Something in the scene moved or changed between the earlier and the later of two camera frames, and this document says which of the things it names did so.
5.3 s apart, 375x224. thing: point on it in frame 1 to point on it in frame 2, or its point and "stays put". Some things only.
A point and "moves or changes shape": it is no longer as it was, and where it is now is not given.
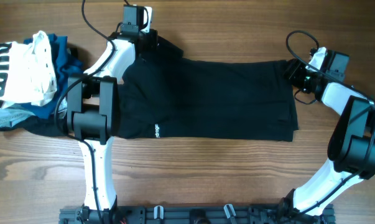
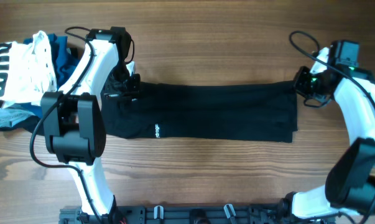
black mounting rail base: x=193 y=214 stays put
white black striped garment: x=23 y=72 stays put
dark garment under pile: x=37 y=124 stays put
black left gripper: x=153 y=43 to x=135 y=87
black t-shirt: x=166 y=95 moves or changes shape
